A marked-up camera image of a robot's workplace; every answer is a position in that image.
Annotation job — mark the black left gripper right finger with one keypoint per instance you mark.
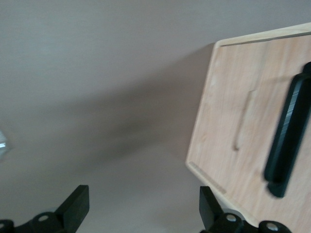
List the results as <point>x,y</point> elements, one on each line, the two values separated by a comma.
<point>218,223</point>

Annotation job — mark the light wooden drawer front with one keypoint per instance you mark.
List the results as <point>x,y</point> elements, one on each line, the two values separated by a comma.
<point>226,109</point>

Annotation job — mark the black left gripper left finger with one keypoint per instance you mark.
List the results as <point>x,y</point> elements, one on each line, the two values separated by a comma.
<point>73,213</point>

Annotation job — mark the wooden cutting board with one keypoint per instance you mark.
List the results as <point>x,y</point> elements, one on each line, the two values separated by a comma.
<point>267,35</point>

